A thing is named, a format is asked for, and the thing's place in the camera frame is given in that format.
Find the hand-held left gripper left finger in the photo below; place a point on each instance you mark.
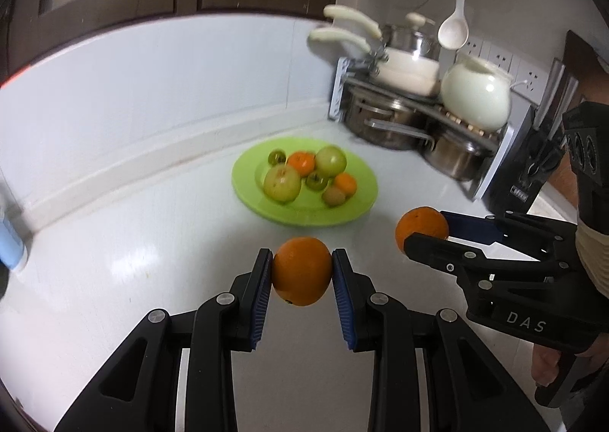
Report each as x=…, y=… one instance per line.
x=261, y=299

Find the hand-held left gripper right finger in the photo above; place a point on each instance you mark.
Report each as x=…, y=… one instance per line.
x=341, y=303

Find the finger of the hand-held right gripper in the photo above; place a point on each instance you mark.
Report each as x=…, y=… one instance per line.
x=437, y=253
x=476, y=227

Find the large orange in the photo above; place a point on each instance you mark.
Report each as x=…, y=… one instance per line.
x=302, y=270
x=421, y=225

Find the green plate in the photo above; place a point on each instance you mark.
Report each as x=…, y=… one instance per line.
x=304, y=218

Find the brown kiwi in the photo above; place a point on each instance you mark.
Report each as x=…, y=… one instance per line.
x=333, y=197

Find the green apple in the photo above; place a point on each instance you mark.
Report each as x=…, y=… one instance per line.
x=330, y=160
x=283, y=183

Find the person's right hand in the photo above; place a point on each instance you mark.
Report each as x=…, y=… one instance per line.
x=545, y=363

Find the black knife block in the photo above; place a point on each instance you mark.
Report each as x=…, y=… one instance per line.
x=523, y=165

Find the small tangerine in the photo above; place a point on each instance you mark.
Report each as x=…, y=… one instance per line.
x=302, y=163
x=346, y=183

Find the small green tomato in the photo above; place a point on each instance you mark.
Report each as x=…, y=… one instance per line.
x=277, y=157
x=316, y=181

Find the white round kettle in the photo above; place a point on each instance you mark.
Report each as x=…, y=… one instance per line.
x=476, y=99

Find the stacked white pans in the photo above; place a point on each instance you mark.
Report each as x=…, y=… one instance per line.
x=409, y=85

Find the grey pot rack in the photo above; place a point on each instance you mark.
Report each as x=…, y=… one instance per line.
x=338, y=89

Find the steel pot with lid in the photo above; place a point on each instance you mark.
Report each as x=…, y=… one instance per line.
x=411, y=44

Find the white rice spoon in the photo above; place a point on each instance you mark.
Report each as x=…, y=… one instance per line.
x=452, y=34

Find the blue bottle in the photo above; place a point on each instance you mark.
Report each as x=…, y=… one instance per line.
x=12, y=237

